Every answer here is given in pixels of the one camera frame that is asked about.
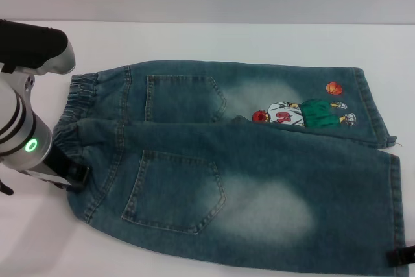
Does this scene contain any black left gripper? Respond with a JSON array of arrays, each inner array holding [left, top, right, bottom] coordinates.
[[41, 143, 91, 192]]

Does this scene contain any blue denim shorts basketball print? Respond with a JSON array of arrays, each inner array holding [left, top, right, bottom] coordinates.
[[51, 60, 410, 277]]

